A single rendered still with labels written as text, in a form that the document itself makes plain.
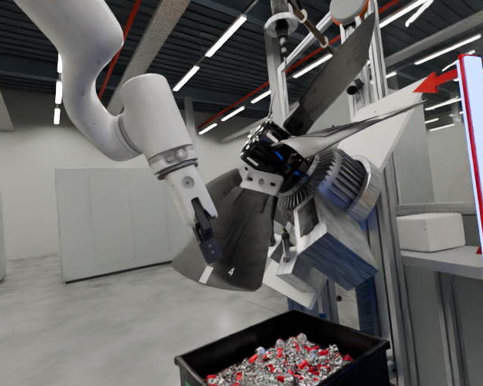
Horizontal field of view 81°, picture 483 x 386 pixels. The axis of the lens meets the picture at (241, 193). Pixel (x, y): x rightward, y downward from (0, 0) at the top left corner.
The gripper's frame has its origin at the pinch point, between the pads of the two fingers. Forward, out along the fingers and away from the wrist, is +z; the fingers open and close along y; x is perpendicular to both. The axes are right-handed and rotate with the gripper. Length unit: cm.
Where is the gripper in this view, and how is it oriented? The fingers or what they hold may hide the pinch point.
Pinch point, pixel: (210, 250)
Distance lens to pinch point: 52.1
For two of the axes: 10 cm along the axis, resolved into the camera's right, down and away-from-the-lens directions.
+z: 3.7, 9.3, 0.5
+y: -3.2, 0.8, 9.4
